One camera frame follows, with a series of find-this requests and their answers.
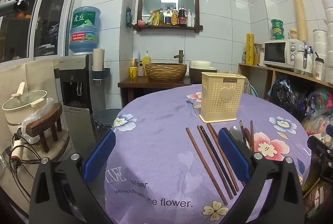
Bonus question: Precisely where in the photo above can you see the dark brown wooden chopstick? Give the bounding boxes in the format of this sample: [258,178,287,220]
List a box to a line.
[199,125,238,196]

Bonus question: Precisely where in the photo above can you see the wooden framed mirror shelf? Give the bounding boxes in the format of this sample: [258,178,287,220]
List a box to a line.
[133,0,203,32]

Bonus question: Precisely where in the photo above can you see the dark wooden washstand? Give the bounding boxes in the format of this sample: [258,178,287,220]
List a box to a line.
[118,77,193,108]

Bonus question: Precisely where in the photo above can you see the black cable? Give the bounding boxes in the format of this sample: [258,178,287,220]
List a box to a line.
[10,133,35,205]

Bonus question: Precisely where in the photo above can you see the brown rice cooker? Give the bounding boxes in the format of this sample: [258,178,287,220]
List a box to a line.
[189,60,217,84]

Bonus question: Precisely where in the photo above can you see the green hanging packet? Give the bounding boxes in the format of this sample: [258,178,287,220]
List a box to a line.
[126,6,134,28]

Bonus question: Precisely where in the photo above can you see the wooden storage shelf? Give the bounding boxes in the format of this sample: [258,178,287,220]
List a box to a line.
[238,63,333,198]

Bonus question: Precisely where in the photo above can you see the woven wicker basin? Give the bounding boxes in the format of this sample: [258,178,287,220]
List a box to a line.
[145,63,188,81]

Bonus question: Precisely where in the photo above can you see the stacks of white cups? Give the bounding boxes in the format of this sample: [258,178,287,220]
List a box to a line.
[312,0,333,81]

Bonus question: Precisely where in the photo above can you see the black round stool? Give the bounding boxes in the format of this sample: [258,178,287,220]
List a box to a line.
[95,108,123,134]

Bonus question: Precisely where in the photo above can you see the cream pot with glass lid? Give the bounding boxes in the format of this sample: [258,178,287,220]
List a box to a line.
[2,82,49,134]

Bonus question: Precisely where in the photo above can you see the white electric kettle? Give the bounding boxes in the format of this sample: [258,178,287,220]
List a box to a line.
[295,41,314,77]

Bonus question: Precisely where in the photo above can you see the yellow soap bottle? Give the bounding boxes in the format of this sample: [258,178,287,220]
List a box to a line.
[142,51,152,71]

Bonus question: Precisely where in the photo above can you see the glass jar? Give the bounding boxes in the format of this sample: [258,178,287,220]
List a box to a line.
[254,43,264,65]

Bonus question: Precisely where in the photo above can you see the dark wooden stool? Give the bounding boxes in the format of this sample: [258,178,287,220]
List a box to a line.
[25,103,64,153]

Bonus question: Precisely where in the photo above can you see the bronze faucet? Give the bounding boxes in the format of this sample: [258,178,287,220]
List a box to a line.
[173,50,185,65]

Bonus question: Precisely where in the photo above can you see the cream plastic cutlery basket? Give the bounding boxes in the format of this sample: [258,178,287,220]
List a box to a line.
[199,72,246,123]

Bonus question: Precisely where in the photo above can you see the yellow snack packet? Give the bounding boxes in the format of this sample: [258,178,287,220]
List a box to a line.
[149,11,160,26]

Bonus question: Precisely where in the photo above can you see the dark sauce bottle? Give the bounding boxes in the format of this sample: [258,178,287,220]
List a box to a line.
[178,5,187,26]

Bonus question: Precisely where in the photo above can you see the patterned grey cloth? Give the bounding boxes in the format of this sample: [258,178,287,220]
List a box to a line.
[244,80,258,97]

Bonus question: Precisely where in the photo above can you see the clear plastic bag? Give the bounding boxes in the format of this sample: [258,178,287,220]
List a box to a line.
[22,97,56,134]

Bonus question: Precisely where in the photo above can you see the black plastic bag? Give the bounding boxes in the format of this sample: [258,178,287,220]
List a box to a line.
[269,75,309,121]

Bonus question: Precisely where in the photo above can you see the paper cup dispenser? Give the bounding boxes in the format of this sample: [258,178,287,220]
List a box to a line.
[92,48,111,82]

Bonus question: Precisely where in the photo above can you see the white microwave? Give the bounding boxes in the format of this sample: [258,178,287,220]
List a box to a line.
[263,39,305,70]

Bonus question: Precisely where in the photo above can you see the purple label bottle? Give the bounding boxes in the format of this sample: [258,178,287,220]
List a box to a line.
[164,6,173,25]

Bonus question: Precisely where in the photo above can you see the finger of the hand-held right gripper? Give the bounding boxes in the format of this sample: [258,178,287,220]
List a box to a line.
[307,135,333,160]
[321,165,333,184]

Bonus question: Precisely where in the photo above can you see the blue water bottle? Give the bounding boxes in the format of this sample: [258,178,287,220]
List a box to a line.
[69,6,102,55]

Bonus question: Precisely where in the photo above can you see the tall stack of paper cups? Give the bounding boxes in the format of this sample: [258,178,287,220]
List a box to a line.
[291,0,309,42]

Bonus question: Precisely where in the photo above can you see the stack of green noodle cups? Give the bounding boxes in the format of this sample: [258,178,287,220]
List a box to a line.
[270,19,285,41]

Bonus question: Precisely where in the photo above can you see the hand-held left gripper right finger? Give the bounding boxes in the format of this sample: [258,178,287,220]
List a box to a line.
[216,127,305,224]

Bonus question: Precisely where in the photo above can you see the grey water dispenser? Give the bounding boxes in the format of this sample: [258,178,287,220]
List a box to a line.
[53,54,94,153]

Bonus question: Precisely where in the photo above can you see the sliding window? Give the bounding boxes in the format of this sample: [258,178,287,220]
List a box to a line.
[0,0,79,64]

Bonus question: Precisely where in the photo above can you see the tall yellow box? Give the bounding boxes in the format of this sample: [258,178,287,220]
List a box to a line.
[246,33,255,65]

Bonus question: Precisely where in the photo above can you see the purple floral tablecloth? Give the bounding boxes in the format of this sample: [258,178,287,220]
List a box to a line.
[104,82,313,224]

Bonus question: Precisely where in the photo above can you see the white tumbler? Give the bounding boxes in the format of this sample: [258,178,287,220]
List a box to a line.
[314,52,325,81]

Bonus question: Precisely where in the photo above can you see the metal spoon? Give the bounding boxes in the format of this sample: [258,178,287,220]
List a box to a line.
[229,125,244,142]

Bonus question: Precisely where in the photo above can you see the colourful filled plastic bag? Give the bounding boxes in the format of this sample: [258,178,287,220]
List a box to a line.
[302,87,333,137]

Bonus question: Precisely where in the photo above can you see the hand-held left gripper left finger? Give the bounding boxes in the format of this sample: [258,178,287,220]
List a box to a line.
[29,130,117,224]

